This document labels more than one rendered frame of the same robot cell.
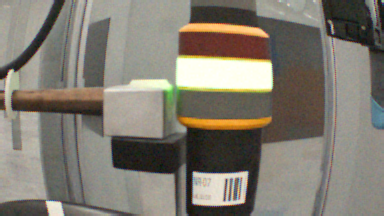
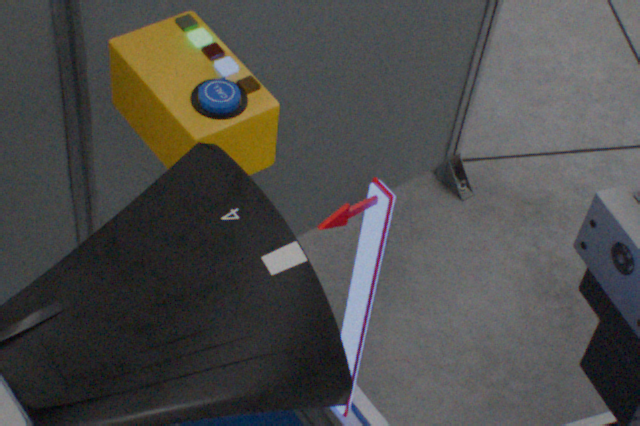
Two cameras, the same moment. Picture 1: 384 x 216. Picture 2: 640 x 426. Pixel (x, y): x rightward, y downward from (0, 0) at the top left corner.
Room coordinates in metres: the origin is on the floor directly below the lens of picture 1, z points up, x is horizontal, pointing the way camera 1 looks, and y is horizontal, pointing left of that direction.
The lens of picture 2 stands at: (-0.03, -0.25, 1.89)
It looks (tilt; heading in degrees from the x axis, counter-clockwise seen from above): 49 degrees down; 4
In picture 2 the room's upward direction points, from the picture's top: 8 degrees clockwise
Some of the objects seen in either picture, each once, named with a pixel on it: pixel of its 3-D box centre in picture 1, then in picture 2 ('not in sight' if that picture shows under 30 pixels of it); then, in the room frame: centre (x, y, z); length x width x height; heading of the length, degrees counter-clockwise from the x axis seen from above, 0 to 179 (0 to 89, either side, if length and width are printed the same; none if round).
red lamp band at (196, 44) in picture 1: (226, 44); not in sight; (0.35, -0.02, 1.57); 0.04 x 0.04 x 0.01
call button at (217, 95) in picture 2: not in sight; (219, 96); (0.79, -0.08, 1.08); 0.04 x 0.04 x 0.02
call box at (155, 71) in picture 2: not in sight; (193, 108); (0.82, -0.05, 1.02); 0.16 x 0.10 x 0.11; 46
